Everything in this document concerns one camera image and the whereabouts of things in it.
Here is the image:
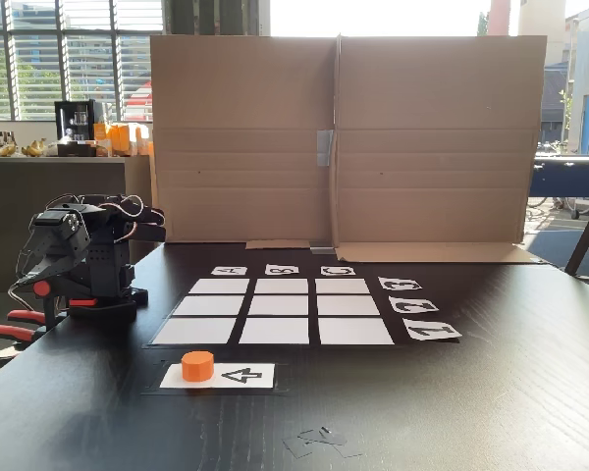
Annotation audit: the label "round orange token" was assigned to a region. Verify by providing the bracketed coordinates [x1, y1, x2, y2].
[181, 349, 216, 384]

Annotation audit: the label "white nine-square grid sheet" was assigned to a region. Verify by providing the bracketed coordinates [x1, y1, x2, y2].
[144, 275, 408, 348]

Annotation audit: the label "red and black clamp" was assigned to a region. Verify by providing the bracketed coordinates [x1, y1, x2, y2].
[67, 293, 140, 323]
[0, 278, 68, 370]

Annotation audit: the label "grey counter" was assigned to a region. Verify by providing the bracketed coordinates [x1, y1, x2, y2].
[0, 155, 154, 293]

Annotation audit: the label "black coffee machine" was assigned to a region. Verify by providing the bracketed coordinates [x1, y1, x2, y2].
[53, 98, 97, 146]

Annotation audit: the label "orange cartons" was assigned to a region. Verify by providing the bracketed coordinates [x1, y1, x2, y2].
[92, 122, 154, 158]

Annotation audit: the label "white arrow paper sheet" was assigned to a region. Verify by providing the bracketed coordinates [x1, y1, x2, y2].
[158, 362, 277, 391]

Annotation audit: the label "large brown cardboard box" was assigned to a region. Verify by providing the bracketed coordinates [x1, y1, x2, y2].
[149, 32, 549, 265]

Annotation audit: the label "paper sheet letter B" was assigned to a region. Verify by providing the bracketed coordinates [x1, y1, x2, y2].
[264, 262, 301, 277]

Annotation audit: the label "grey tape on box seam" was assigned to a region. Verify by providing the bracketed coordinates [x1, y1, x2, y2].
[315, 129, 337, 169]

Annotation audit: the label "paper sheet number 3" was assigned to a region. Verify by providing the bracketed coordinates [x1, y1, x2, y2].
[377, 276, 424, 292]

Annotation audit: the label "paper sheet number 2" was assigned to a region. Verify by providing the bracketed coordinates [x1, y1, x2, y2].
[388, 294, 441, 314]

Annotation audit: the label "paper sheet number 1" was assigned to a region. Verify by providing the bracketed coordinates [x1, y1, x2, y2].
[401, 317, 464, 341]

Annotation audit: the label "thin robot supply cable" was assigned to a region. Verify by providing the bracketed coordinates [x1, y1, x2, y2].
[7, 278, 36, 316]

